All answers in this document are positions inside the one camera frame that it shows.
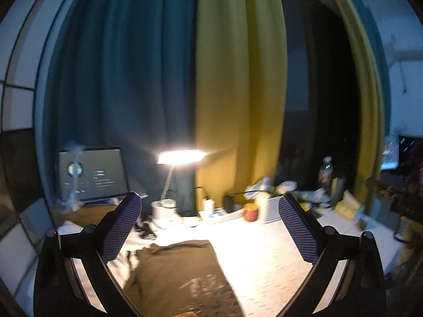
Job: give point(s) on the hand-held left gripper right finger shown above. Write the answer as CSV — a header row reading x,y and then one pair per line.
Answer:
x,y
299,231

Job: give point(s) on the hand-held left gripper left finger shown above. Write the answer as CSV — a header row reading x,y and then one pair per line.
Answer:
x,y
120,228

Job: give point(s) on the dark brown shirt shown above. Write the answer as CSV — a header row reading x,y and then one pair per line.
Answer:
x,y
175,270

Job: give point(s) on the yellow snack packet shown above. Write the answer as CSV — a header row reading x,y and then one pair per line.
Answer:
x,y
305,206

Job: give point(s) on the white perforated basket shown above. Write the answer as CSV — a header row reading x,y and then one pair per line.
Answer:
x,y
271,209

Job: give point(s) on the pale plastic packet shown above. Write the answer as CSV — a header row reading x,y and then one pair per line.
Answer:
x,y
314,196

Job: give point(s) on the white table cover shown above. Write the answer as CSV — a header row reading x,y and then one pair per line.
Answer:
x,y
264,254

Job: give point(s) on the white desk lamp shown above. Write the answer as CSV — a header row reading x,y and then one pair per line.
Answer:
x,y
165,208

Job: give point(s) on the red yellow can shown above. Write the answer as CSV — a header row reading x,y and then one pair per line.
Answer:
x,y
251,213

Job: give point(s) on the steel cup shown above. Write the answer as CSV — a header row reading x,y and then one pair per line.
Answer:
x,y
337,188

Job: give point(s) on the laptop screen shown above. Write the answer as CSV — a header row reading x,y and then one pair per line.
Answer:
x,y
95,175

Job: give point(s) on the clear water bottle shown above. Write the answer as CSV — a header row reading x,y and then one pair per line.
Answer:
x,y
325,175

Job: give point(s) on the black charger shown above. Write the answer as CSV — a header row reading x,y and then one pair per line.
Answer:
x,y
231,204

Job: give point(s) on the white power strip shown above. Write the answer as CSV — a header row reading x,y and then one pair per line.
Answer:
x,y
221,216

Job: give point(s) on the white charger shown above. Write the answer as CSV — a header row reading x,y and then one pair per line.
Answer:
x,y
208,206

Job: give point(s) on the small bright screen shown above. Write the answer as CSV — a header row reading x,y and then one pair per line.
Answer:
x,y
389,153

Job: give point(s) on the dark monitor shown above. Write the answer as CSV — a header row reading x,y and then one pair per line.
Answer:
x,y
411,153

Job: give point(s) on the teal curtain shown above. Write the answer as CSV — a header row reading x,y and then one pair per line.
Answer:
x,y
125,72

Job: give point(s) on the narrow yellow curtain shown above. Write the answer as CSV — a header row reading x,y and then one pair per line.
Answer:
x,y
366,89

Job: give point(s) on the window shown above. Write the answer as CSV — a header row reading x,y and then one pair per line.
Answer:
x,y
19,105

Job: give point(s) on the wide yellow curtain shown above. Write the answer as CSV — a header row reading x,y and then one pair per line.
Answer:
x,y
238,72

